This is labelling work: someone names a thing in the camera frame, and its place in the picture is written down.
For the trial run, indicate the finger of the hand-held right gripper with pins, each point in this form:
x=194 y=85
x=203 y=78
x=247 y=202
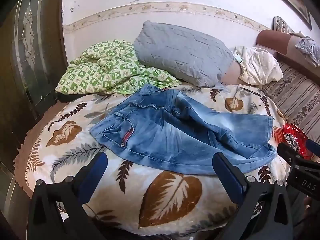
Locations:
x=313 y=146
x=286 y=151

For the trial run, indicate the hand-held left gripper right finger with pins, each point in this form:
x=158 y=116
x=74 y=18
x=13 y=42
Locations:
x=226 y=176

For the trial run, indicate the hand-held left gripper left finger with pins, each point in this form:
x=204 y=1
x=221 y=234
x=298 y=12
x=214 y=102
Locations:
x=96 y=168

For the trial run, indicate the blue denim pants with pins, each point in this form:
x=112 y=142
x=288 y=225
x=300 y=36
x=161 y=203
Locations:
x=162 y=130

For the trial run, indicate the red glass dish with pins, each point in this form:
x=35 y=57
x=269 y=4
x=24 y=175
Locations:
x=291 y=132

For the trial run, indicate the leaf print blanket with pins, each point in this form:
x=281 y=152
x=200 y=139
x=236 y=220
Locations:
x=75 y=160

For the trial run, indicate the dark pen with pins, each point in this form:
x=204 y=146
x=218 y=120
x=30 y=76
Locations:
x=251 y=91

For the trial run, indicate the brown fringed bedspread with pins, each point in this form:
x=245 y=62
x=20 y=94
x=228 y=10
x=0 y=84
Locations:
x=23 y=150

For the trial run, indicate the cream cloth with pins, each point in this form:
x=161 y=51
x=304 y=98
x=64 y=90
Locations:
x=260 y=67

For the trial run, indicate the peach pillow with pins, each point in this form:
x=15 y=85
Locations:
x=231 y=76

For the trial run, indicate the green checked quilt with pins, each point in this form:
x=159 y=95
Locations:
x=100 y=72

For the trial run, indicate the light blue cloth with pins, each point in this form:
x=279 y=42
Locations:
x=308 y=47

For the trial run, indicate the brown padded headboard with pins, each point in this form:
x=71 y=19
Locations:
x=272 y=40

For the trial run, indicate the striped cushion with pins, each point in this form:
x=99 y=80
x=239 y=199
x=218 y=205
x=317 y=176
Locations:
x=281 y=23

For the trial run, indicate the wooden door with glass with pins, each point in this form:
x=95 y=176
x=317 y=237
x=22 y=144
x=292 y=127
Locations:
x=25 y=55

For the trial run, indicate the grey pillow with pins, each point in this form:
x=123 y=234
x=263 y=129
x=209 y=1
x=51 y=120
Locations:
x=180 y=50

